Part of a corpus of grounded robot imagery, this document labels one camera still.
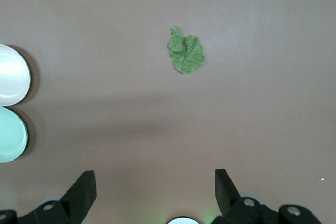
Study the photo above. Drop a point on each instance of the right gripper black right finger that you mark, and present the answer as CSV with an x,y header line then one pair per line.
x,y
225,195

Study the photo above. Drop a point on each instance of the light blue bowl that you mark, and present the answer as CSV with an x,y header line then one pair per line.
x,y
9,134

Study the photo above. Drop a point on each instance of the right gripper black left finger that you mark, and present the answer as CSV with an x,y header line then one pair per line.
x,y
80,195

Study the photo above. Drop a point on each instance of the green lettuce leaf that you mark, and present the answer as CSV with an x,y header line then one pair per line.
x,y
187,55

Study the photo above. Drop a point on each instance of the white round plate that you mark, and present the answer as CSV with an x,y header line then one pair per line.
x,y
10,74

